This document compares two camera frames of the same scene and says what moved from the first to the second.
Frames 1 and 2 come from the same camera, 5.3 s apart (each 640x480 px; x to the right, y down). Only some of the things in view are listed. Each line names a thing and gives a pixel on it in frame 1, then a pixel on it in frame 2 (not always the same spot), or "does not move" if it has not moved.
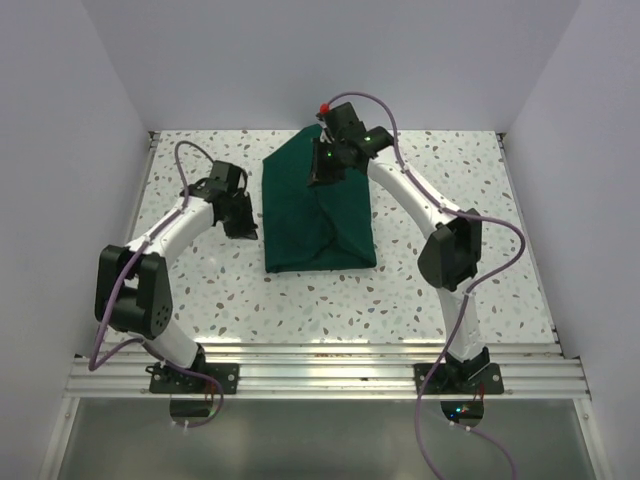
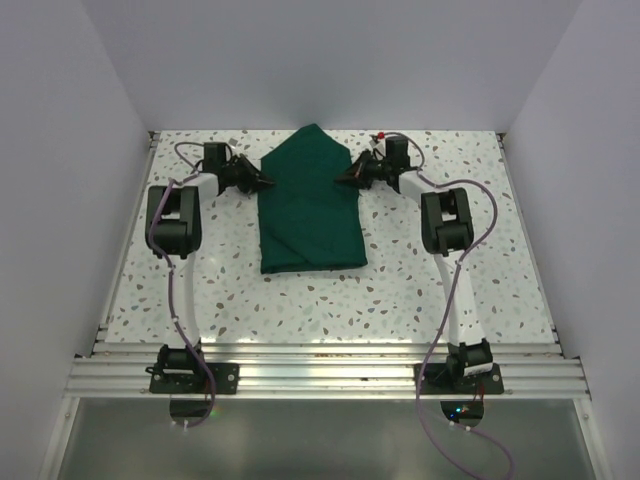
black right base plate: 462,378 does not move
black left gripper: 248,228 to 255,180
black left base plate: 164,379 does not move
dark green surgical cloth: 320,227 does not move
